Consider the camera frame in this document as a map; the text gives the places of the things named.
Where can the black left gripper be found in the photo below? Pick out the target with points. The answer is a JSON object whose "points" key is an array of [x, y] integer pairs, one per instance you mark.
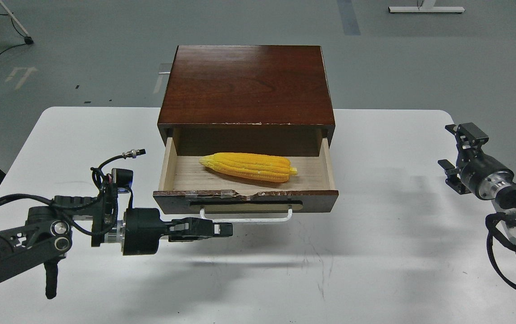
{"points": [[144, 228]]}

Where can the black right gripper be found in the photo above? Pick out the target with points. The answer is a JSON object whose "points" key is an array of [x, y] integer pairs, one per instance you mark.
{"points": [[482, 175]]}

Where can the wooden drawer with dark front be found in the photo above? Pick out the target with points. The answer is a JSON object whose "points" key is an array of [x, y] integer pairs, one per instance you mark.
{"points": [[186, 186]]}

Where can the yellow corn cob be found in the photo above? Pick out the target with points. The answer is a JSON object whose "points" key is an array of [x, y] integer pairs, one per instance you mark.
{"points": [[252, 166]]}

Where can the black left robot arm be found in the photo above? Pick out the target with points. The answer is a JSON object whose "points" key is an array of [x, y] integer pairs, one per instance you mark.
{"points": [[47, 236]]}

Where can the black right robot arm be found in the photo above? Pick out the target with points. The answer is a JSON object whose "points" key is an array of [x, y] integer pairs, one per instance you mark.
{"points": [[504, 203]]}

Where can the dark wooden cabinet box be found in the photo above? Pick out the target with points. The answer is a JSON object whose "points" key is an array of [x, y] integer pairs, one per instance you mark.
{"points": [[247, 86]]}

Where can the white desk base foot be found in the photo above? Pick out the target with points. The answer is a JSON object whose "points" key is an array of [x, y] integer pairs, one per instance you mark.
{"points": [[426, 6]]}

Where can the white metal drawer handle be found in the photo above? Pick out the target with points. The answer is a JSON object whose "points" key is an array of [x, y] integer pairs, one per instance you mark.
{"points": [[247, 220]]}

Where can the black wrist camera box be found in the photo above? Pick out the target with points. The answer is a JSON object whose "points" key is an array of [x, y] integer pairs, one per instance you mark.
{"points": [[122, 179]]}

